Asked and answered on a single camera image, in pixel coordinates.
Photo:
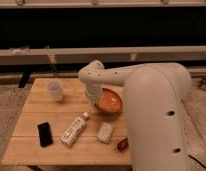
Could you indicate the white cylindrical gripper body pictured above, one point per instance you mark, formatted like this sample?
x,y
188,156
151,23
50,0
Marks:
x,y
93,92

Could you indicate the orange ceramic bowl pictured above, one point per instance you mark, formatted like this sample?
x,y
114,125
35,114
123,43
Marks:
x,y
109,101

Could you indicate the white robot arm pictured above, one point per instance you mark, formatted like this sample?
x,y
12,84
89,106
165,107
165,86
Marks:
x,y
152,104

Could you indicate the translucent plastic cup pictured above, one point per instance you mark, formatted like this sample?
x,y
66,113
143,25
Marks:
x,y
55,89

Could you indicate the pale snack packet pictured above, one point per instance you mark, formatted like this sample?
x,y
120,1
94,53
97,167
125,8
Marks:
x,y
105,132

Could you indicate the wooden table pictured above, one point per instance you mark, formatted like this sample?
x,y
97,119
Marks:
x,y
24,146

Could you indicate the clear plastic bottle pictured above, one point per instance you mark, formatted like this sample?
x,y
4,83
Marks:
x,y
74,129

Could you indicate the dark red snack wrapper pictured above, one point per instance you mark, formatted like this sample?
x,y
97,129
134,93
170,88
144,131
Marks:
x,y
122,145

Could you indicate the black smartphone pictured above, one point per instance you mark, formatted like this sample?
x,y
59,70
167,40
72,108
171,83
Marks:
x,y
45,135

